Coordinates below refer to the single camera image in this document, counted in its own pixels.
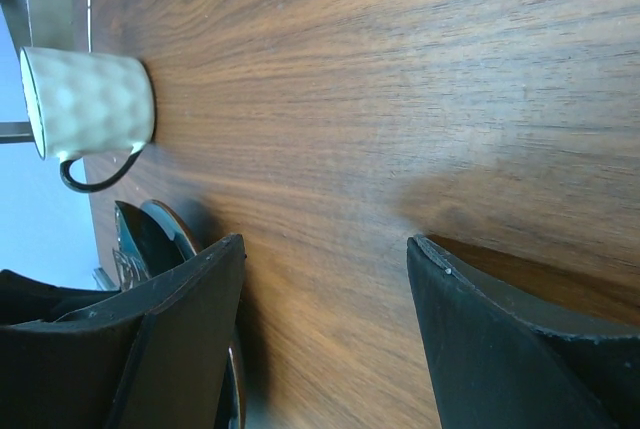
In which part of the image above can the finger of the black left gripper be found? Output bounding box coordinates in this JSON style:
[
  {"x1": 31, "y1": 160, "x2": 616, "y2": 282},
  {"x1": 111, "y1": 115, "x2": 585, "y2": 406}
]
[{"x1": 0, "y1": 269, "x2": 120, "y2": 324}]

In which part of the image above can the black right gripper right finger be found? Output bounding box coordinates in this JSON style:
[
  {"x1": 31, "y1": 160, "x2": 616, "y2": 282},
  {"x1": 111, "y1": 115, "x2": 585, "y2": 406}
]
[{"x1": 407, "y1": 234, "x2": 639, "y2": 428}]

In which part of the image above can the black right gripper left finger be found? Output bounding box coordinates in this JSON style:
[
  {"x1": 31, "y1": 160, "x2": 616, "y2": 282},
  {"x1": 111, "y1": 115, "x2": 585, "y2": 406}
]
[{"x1": 1, "y1": 234, "x2": 245, "y2": 428}]

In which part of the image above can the dark teal round plate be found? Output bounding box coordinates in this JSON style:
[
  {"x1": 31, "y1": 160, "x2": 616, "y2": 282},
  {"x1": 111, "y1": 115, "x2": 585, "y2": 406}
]
[{"x1": 141, "y1": 199, "x2": 247, "y2": 429}]

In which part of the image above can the clear glass textured dish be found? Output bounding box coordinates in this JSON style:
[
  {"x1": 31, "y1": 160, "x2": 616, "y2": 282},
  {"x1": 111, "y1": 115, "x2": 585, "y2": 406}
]
[{"x1": 93, "y1": 249, "x2": 151, "y2": 292}]

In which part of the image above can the dark blue square plate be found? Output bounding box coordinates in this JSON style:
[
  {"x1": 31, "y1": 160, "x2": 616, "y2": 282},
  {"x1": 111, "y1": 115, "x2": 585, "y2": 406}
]
[{"x1": 114, "y1": 201, "x2": 188, "y2": 280}]

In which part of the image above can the cream mug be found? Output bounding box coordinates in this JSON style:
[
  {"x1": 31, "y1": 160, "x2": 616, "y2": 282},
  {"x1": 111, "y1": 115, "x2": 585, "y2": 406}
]
[{"x1": 19, "y1": 47, "x2": 156, "y2": 194}]

